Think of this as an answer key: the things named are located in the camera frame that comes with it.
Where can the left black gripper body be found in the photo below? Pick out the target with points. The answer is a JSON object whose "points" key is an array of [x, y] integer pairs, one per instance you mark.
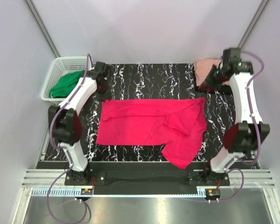
{"points": [[103, 90]]}

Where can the folded pink t-shirt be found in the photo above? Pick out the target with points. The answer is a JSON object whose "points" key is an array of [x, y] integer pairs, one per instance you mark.
{"points": [[202, 68]]}

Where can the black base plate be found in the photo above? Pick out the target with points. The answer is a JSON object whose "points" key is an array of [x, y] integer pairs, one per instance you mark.
{"points": [[145, 178]]}

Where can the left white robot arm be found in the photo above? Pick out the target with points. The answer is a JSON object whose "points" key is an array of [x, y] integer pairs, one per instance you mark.
{"points": [[65, 126]]}

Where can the folded black t-shirt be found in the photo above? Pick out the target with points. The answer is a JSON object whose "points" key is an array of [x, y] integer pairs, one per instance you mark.
{"points": [[225, 88]]}

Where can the black marble table mat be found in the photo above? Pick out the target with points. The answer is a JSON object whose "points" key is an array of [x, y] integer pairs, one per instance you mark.
{"points": [[167, 81]]}

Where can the white plastic basket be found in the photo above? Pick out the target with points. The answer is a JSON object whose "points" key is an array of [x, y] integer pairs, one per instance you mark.
{"points": [[60, 67]]}

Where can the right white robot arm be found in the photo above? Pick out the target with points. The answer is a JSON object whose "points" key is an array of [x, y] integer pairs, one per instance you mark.
{"points": [[242, 142]]}

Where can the green t-shirt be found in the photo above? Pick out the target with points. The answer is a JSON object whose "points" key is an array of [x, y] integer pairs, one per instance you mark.
{"points": [[65, 85]]}

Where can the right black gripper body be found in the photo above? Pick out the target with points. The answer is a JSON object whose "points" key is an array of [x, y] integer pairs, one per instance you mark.
{"points": [[215, 79]]}

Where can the red t-shirt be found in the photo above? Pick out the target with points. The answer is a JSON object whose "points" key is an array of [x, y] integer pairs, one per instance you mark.
{"points": [[177, 124]]}

